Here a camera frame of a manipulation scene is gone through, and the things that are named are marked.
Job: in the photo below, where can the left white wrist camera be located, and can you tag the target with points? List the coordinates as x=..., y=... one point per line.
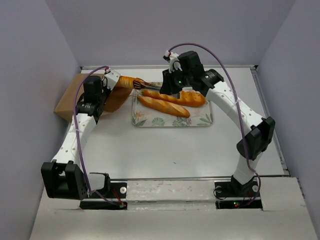
x=110, y=79

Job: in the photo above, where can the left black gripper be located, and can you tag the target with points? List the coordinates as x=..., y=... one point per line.
x=106, y=90

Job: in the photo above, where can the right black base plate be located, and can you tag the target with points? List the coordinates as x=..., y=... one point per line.
x=228, y=199

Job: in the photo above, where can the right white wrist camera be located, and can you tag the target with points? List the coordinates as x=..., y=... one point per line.
x=173, y=61

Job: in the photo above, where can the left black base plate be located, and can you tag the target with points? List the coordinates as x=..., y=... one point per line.
x=104, y=199

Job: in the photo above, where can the long seeded fake baguette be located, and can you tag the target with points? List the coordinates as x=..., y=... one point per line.
x=186, y=98

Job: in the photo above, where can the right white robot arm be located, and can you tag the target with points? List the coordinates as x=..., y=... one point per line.
x=256, y=130

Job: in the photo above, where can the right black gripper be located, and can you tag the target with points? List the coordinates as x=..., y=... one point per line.
x=167, y=86

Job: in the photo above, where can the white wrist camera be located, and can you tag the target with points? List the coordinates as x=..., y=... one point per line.
x=173, y=61
x=110, y=79

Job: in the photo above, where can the ridged orange fake bread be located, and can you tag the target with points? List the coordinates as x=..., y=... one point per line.
x=128, y=82

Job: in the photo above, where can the pale crusty fake bread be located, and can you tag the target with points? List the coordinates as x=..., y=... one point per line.
x=164, y=106

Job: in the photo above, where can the aluminium front rail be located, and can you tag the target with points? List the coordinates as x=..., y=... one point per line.
x=94, y=178

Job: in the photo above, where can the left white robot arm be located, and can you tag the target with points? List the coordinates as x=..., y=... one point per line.
x=65, y=176

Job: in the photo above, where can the metal kitchen tongs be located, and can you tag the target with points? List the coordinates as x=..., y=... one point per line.
x=147, y=86

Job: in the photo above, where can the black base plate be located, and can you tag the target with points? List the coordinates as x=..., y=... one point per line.
x=228, y=199
x=104, y=199

